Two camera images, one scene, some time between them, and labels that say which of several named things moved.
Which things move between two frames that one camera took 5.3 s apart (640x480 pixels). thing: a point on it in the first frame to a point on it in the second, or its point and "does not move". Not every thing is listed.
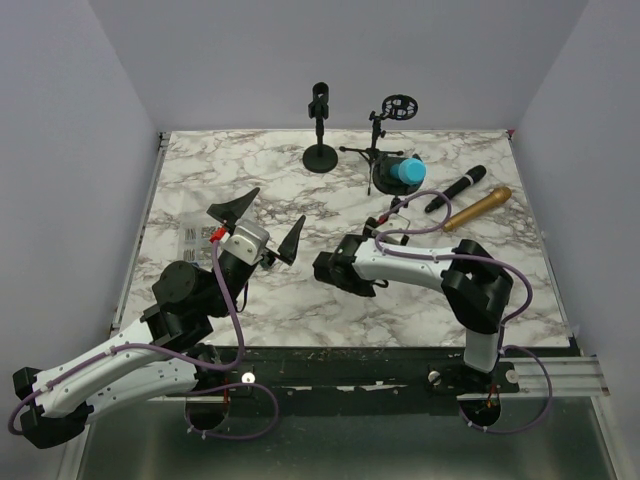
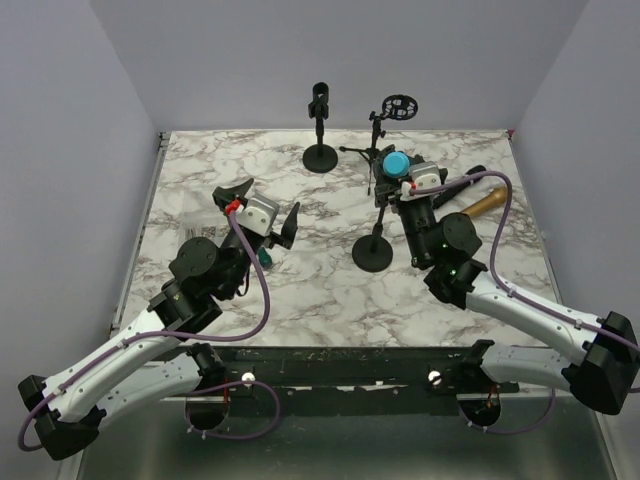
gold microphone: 498,196 does not move
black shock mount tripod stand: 395,107 does not move
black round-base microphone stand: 320,158 does not move
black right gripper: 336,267 to 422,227
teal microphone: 410,171 to 396,164
